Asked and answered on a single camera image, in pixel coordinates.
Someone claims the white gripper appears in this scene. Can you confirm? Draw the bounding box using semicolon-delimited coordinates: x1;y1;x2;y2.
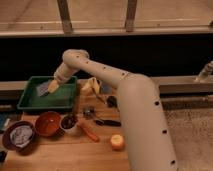
48;63;79;93

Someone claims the blue sponge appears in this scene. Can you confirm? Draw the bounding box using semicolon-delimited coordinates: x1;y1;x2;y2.
36;80;51;97

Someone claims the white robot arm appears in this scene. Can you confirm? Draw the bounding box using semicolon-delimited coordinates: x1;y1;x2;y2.
48;49;178;171

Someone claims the green plastic tray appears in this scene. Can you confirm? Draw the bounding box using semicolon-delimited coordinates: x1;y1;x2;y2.
17;76;77;112

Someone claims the yellow banana toy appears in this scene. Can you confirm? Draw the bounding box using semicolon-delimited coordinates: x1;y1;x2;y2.
81;77;100;95

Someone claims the orange bowl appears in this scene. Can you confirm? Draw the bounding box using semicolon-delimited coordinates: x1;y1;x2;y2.
35;111;61;137

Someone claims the white cup with dark contents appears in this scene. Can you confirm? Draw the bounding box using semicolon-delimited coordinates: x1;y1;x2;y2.
60;115;78;136

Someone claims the small metal object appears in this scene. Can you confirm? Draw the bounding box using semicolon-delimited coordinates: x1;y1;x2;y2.
83;106;95;119

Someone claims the blue cup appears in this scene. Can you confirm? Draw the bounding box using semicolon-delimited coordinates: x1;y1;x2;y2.
100;82;112;94

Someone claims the black rectangular object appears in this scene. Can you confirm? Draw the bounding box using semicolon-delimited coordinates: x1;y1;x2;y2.
107;96;117;107

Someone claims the dark red bowl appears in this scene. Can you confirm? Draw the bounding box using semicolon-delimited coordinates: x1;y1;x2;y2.
2;121;36;151

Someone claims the crumpled white paper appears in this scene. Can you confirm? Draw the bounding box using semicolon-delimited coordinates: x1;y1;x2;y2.
10;125;33;148

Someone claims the orange carrot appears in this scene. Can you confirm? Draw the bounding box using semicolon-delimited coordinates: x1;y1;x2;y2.
79;122;100;142

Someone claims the wooden cutting board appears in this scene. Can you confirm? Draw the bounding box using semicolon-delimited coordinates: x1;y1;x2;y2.
0;79;132;171

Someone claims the yellow apple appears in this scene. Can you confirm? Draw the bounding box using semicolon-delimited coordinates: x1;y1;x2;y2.
110;134;125;150

